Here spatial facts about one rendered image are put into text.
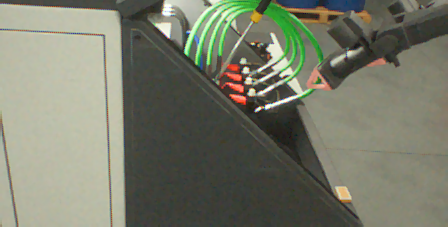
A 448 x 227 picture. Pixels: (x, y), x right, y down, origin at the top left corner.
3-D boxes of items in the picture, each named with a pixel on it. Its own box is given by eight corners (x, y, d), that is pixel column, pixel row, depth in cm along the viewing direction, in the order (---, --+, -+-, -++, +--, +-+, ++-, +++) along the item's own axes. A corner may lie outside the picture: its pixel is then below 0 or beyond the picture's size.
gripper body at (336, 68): (315, 69, 110) (337, 56, 104) (333, 51, 116) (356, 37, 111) (331, 91, 110) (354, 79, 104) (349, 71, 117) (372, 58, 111)
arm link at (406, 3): (452, 13, 125) (427, 25, 132) (427, -22, 124) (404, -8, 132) (427, 34, 120) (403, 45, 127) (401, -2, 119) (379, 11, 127)
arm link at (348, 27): (401, 46, 96) (405, 28, 103) (364, 6, 95) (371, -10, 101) (355, 74, 104) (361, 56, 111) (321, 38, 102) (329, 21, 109)
